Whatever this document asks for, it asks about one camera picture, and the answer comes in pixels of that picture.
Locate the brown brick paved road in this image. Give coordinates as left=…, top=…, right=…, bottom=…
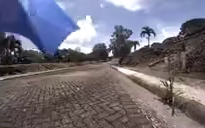
left=0, top=62, right=205, bottom=128

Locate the tall palm tree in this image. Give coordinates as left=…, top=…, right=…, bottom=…
left=139, top=26, right=157, bottom=48

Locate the large dark tree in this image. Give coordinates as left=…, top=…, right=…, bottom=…
left=109, top=24, right=134, bottom=58

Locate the round dark tree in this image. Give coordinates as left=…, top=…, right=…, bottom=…
left=89, top=42, right=109, bottom=62

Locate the pale concrete kerb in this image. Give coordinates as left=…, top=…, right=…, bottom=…
left=0, top=64, right=91, bottom=84

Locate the earth and rubble bank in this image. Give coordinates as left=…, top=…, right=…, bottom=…
left=119, top=18, right=205, bottom=81

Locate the thin weed plant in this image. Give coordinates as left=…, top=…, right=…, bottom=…
left=159, top=54, right=183, bottom=116

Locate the row of trees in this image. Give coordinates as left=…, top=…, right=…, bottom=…
left=0, top=32, right=91, bottom=65

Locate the bare earth verge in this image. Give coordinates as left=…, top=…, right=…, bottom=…
left=0, top=61, right=101, bottom=78

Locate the small palm tree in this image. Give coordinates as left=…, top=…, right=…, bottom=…
left=129, top=39, right=141, bottom=53

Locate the pale concrete pavement with kerb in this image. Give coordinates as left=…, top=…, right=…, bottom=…
left=110, top=64, right=205, bottom=128

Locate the blue flag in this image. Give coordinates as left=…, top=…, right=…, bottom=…
left=0, top=0, right=80, bottom=56

